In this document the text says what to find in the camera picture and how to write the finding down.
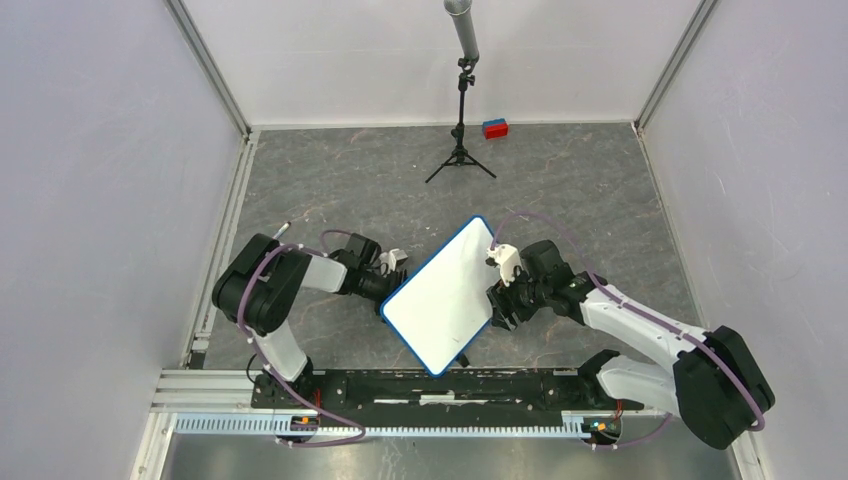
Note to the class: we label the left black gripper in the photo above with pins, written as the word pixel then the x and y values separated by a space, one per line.
pixel 390 287

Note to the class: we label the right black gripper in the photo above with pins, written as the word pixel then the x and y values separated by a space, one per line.
pixel 501 296

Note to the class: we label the blue-framed whiteboard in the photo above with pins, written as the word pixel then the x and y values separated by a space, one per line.
pixel 441 308

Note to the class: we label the black whiteboard marker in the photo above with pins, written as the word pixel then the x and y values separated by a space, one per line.
pixel 281 231

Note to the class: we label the silver microphone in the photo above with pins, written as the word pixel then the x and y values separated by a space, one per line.
pixel 460 13

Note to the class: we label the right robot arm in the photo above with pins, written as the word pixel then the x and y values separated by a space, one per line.
pixel 709 379

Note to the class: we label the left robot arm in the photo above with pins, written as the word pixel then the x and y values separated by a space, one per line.
pixel 258 289

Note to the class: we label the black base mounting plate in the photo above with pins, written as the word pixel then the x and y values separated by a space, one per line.
pixel 465 397

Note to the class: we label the red and blue eraser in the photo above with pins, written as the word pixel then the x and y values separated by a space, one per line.
pixel 495 128

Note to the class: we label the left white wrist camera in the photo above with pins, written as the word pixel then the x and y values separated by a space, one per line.
pixel 391 260

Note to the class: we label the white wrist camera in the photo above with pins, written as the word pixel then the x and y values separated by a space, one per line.
pixel 506 259
pixel 391 260

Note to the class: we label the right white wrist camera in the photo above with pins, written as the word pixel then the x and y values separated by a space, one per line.
pixel 506 259

